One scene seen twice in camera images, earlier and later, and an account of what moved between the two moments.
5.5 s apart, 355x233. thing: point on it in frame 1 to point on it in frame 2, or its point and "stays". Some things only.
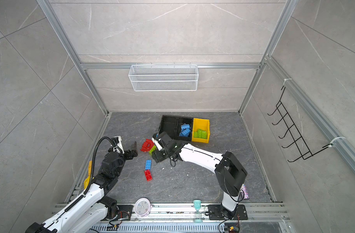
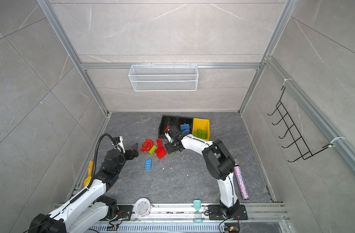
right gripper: [157, 156] to [169, 148]
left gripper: [129, 156] stays
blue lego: [185, 133] stays
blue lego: [148, 164] stays
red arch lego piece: [147, 145] stays
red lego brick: [148, 176] to [166, 129]
